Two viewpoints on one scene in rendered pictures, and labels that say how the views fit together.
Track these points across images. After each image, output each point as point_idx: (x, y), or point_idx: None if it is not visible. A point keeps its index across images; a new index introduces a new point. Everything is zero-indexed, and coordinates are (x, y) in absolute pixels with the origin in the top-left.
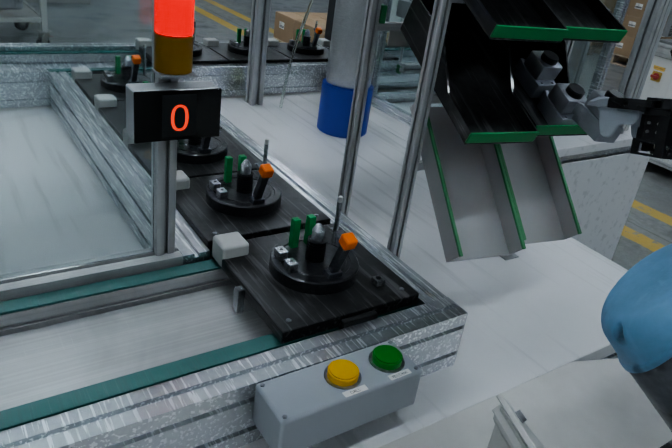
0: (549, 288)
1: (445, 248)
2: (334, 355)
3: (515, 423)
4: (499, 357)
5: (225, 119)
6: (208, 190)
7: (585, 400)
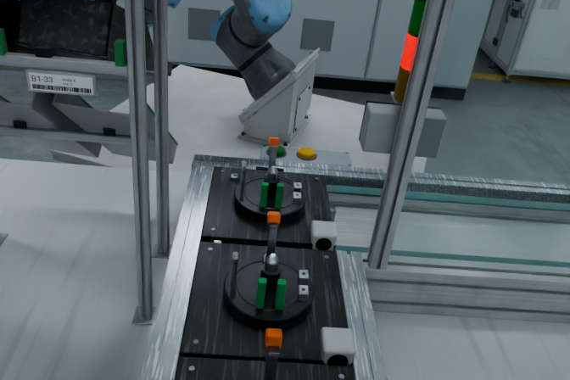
0: (27, 202)
1: (170, 157)
2: (302, 163)
3: (300, 68)
4: None
5: None
6: (310, 296)
7: None
